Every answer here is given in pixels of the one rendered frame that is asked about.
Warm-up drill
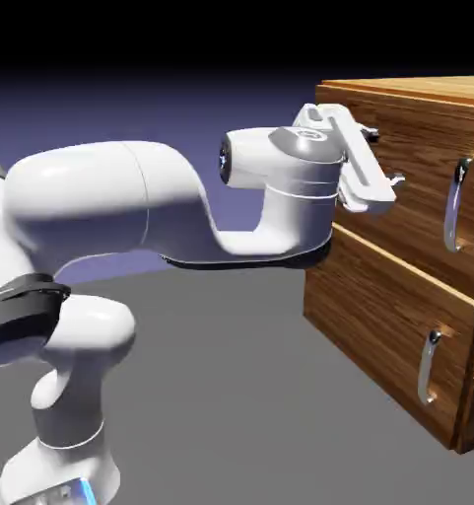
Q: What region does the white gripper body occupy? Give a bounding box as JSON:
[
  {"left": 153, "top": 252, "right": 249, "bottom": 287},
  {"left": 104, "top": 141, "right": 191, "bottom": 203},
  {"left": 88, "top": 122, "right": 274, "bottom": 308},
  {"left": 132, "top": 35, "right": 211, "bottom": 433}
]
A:
[{"left": 317, "top": 103, "right": 398, "bottom": 216}]

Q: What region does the wooden cabinet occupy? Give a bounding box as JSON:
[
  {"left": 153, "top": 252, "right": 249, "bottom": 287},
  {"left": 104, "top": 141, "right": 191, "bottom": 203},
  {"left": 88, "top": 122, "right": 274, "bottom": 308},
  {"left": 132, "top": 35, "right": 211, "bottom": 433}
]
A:
[{"left": 302, "top": 74, "right": 474, "bottom": 456}]

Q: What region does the wooden door with long handle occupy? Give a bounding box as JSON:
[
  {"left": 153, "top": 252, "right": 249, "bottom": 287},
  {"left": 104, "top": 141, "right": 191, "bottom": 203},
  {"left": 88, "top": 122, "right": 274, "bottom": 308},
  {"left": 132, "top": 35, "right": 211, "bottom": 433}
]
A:
[{"left": 313, "top": 84, "right": 474, "bottom": 303}]

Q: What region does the long curved metal handle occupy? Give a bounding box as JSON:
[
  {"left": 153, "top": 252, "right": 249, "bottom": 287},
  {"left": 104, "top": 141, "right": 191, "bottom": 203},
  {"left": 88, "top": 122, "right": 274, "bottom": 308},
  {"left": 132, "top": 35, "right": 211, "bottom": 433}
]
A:
[{"left": 442, "top": 157, "right": 474, "bottom": 254}]

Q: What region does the wooden door with short handle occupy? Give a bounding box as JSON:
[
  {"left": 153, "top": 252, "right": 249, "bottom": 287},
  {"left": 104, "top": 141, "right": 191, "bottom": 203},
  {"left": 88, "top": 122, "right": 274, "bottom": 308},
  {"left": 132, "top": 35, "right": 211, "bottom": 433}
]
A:
[{"left": 302, "top": 222, "right": 474, "bottom": 451}]

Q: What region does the short curved metal handle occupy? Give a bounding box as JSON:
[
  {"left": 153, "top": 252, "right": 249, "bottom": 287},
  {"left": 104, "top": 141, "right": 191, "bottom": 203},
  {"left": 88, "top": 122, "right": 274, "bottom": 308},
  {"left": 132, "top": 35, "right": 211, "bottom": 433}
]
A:
[{"left": 416, "top": 329, "right": 443, "bottom": 406}]

